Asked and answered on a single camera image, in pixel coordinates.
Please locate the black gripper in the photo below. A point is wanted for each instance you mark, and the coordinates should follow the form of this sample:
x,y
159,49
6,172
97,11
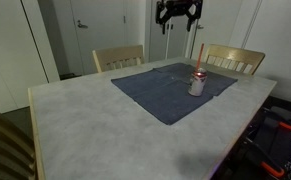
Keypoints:
x,y
180,4

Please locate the red plastic straw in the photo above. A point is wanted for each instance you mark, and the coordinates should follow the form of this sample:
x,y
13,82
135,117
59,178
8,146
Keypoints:
x,y
200,56

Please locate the red and white soda can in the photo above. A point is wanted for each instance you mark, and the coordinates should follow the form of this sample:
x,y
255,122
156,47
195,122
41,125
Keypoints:
x,y
197,85

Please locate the white closet door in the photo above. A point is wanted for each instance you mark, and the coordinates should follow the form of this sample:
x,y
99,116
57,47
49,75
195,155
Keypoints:
x,y
180,40
158,46

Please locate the light wooden slat-back chair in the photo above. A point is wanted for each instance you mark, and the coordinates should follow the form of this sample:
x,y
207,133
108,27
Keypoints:
x,y
118,53
5,150
235,53

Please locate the dark blue cloth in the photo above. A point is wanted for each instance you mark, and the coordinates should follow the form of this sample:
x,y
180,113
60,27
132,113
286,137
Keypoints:
x,y
218,81
158,100

